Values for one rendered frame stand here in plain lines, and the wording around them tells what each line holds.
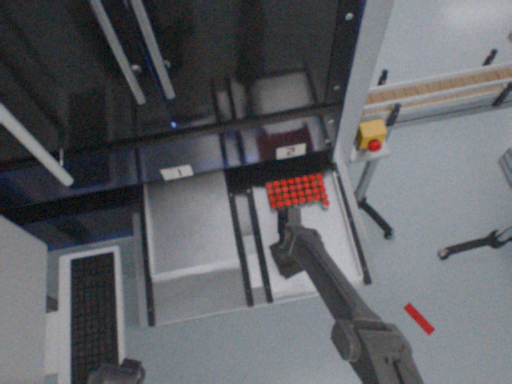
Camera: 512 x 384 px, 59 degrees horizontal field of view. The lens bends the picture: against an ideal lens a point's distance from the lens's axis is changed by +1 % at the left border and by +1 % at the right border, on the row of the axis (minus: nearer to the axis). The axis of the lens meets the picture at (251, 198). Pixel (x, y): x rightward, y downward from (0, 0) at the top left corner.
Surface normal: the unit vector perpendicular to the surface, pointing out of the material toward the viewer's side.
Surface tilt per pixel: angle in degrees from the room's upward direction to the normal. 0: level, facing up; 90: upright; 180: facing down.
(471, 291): 0
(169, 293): 0
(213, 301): 0
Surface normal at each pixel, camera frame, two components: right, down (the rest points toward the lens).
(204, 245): -0.06, -0.41
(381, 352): 0.29, -0.76
